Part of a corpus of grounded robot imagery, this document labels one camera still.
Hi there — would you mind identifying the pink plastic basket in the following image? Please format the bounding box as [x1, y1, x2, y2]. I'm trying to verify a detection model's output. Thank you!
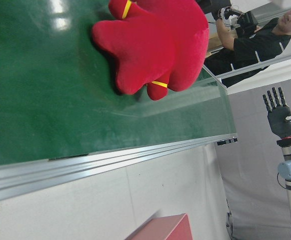
[124, 212, 194, 240]

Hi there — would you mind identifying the grey backdrop cloth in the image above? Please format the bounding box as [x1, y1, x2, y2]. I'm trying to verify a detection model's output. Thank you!
[217, 72, 291, 240]

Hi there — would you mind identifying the red plush toy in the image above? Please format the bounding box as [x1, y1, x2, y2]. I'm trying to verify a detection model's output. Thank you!
[90, 0, 210, 101]

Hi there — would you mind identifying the person in black shirt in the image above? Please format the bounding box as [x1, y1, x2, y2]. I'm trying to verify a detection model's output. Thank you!
[205, 3, 291, 87]

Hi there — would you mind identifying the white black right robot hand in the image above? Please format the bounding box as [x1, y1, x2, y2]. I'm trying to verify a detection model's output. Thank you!
[262, 86, 291, 140]

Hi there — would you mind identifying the green conveyor belt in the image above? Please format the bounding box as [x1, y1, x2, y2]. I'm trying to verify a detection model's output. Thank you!
[0, 0, 238, 204]

